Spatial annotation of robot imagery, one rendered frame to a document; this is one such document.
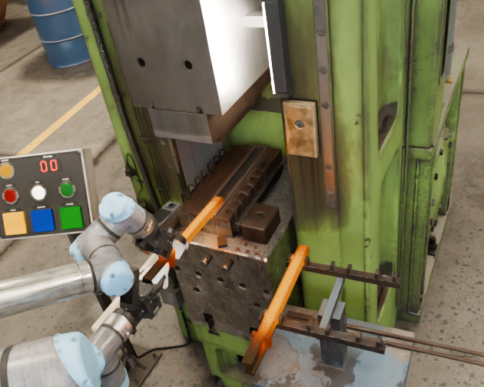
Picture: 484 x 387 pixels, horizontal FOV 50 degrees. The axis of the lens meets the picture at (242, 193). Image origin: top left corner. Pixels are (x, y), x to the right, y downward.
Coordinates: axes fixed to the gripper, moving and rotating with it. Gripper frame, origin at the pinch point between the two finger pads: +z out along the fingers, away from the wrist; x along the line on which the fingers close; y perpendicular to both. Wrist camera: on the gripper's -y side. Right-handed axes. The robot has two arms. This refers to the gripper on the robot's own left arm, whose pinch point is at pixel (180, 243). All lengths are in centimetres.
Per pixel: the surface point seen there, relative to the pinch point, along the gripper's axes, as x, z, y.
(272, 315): 35.9, -5.3, 13.5
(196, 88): 6.6, -29.7, -34.8
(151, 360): -51, 93, 38
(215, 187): -5.0, 16.4, -25.1
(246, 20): 14, -30, -57
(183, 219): -10.4, 12.8, -10.8
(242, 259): 13.8, 14.9, -2.8
